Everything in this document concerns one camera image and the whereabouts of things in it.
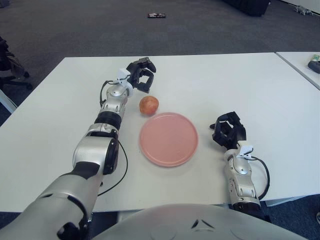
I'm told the silver robot torso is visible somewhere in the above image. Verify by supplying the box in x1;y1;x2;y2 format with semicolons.
92;202;301;240

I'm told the red yellow apple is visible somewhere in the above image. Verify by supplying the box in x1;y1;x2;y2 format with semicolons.
139;95;160;117

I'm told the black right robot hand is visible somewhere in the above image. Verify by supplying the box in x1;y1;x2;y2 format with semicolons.
209;111;248;151

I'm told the pink round plate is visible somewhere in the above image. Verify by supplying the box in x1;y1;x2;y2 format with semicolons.
138;112;200;168

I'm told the grey toy figure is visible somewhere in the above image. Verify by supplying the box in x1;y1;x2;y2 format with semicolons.
293;5;315;16

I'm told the white furniture panel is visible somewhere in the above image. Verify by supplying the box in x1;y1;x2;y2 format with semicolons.
0;88;18;113

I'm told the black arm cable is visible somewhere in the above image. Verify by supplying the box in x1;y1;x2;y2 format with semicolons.
97;79;129;197
249;154;270;201

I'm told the dark grey handheld controller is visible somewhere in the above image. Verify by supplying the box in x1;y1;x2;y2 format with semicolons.
307;59;320;72

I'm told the black box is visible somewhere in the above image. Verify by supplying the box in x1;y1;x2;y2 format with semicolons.
222;0;272;18

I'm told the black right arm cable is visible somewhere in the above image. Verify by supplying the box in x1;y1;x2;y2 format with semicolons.
249;154;270;201

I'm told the black office chair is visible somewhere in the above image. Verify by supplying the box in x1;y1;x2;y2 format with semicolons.
0;36;33;91

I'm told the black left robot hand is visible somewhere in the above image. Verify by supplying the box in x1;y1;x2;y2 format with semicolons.
125;56;158;93

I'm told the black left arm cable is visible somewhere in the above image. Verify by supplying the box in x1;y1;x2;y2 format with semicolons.
97;79;129;197

